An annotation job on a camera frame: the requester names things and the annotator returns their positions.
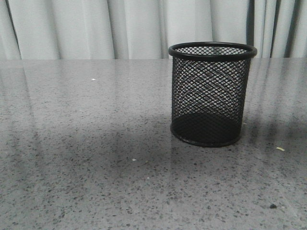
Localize black mesh pen cup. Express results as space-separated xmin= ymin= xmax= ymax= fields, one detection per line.
xmin=168 ymin=42 xmax=257 ymax=147

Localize grey pleated curtain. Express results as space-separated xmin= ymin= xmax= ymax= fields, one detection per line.
xmin=0 ymin=0 xmax=307 ymax=60

